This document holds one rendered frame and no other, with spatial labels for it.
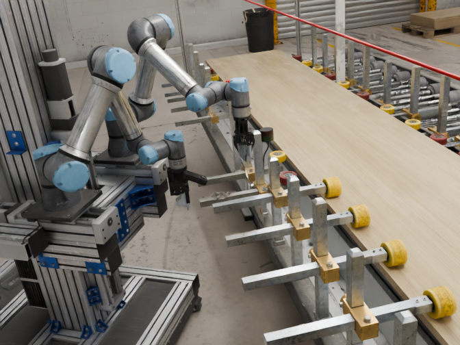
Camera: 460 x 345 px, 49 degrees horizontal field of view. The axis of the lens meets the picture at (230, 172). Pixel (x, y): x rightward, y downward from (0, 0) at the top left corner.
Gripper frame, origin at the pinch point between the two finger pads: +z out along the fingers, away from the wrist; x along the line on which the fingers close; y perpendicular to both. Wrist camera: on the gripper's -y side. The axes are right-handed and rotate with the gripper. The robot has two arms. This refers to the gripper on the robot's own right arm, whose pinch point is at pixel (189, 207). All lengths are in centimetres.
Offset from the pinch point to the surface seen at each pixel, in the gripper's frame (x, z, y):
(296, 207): 43, -16, -36
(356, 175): 5, -5, -74
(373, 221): 43, -5, -65
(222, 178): -27.7, 1.9, -18.7
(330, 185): 22, -11, -56
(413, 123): -41, -6, -126
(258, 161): -7.0, -13.1, -33.4
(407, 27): -675, 70, -457
